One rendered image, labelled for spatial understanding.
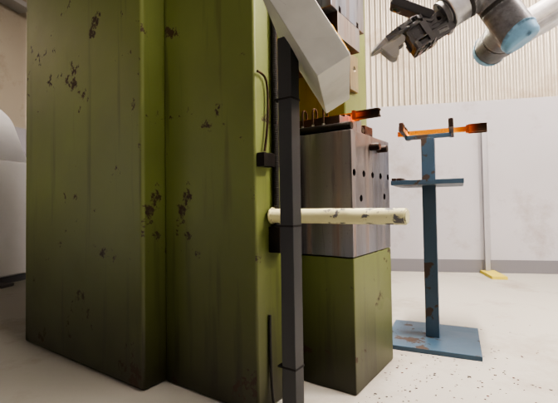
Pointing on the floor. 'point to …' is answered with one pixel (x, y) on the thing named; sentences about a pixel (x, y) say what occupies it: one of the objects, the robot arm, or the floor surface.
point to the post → (289, 216)
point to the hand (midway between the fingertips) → (373, 50)
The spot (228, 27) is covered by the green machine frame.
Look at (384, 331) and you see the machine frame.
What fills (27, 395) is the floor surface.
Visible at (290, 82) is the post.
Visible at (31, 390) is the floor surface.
